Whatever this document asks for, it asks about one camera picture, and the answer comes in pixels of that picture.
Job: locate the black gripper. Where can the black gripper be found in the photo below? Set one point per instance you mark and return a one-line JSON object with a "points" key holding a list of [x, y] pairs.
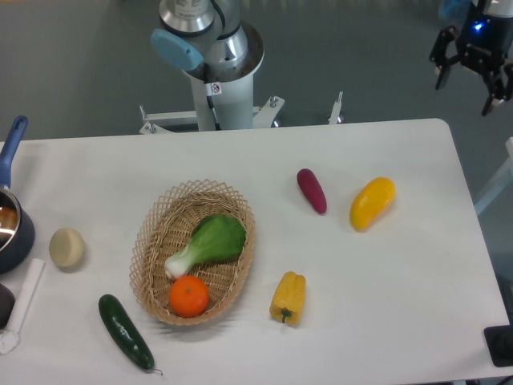
{"points": [[485, 38]]}

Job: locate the beige round bun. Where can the beige round bun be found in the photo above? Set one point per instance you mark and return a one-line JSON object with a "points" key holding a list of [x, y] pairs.
{"points": [[66, 247]]}

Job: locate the white plastic utensil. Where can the white plastic utensil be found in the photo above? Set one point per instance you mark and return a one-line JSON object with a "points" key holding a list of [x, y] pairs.
{"points": [[10, 334]]}

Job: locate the yellow mango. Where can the yellow mango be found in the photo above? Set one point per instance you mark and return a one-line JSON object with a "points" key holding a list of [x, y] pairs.
{"points": [[371, 202]]}

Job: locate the purple sweet potato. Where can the purple sweet potato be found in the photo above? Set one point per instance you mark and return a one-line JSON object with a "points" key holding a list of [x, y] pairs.
{"points": [[312, 190]]}

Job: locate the blue saucepan with handle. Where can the blue saucepan with handle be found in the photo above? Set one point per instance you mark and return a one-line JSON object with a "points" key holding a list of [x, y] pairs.
{"points": [[17, 228]]}

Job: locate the dark green cucumber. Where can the dark green cucumber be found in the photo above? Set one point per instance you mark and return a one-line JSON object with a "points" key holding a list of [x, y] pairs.
{"points": [[125, 334]]}

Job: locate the woven wicker basket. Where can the woven wicker basket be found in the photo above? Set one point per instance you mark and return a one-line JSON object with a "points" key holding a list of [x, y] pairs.
{"points": [[167, 229]]}

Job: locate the white frame at right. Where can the white frame at right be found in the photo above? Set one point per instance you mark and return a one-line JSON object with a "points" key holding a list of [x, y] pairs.
{"points": [[497, 183]]}

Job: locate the yellow bell pepper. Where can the yellow bell pepper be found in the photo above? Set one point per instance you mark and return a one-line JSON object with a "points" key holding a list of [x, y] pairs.
{"points": [[289, 299]]}

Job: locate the black round object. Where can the black round object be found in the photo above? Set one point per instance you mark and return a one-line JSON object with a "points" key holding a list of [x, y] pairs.
{"points": [[7, 301]]}

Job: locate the green bok choy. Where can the green bok choy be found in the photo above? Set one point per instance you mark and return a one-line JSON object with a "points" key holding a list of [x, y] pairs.
{"points": [[217, 238]]}

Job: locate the white metal stand frame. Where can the white metal stand frame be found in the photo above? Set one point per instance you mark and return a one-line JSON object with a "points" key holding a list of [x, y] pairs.
{"points": [[266, 116]]}

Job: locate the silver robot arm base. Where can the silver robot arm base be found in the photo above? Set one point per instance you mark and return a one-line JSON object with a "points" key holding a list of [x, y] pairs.
{"points": [[218, 52]]}

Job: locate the black device at edge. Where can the black device at edge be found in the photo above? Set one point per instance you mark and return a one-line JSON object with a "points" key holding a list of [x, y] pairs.
{"points": [[499, 344]]}

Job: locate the orange fruit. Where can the orange fruit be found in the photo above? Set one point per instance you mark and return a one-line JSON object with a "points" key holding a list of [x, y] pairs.
{"points": [[188, 296]]}

